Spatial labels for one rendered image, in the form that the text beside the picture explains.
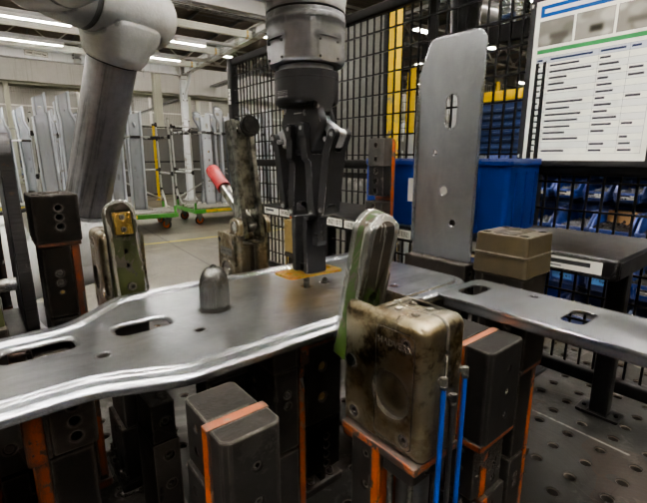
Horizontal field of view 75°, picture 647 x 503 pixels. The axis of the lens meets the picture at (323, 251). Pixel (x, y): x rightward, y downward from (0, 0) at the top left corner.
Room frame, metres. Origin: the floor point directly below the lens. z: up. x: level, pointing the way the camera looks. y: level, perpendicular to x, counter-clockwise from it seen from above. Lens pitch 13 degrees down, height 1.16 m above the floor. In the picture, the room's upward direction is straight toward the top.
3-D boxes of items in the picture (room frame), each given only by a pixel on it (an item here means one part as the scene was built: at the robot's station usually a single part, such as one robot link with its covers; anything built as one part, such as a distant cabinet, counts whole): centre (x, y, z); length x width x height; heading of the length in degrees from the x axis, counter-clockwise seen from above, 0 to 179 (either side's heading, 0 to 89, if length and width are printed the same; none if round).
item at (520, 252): (0.59, -0.27, 0.88); 0.08 x 0.08 x 0.36; 39
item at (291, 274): (0.52, 0.02, 1.02); 0.08 x 0.04 x 0.01; 129
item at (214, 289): (0.44, 0.12, 1.02); 0.03 x 0.03 x 0.07
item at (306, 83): (0.52, 0.02, 1.21); 0.08 x 0.07 x 0.09; 39
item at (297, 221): (0.53, 0.03, 1.06); 0.03 x 0.01 x 0.07; 129
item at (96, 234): (0.56, 0.28, 0.88); 0.11 x 0.09 x 0.37; 39
